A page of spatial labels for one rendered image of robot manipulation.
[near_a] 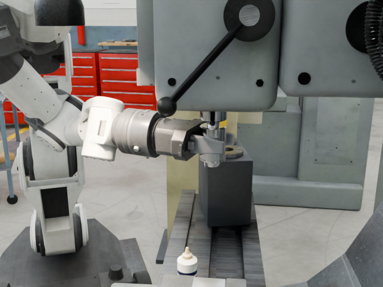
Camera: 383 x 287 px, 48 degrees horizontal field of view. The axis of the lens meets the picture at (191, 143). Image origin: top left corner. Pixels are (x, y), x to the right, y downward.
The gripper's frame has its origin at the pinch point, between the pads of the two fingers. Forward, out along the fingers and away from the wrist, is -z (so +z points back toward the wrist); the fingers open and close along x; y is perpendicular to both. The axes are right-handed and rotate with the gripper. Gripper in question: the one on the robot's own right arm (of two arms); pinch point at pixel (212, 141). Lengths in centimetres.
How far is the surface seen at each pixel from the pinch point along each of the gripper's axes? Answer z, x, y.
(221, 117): -2.0, -1.3, -4.9
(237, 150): 6.4, 37.5, 13.5
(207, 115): 0.3, -2.4, -5.2
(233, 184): 5.7, 32.6, 21.3
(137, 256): 64, 81, 85
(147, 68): 9.9, -5.4, -13.0
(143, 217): 121, 188, 125
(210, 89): -2.8, -9.6, -11.0
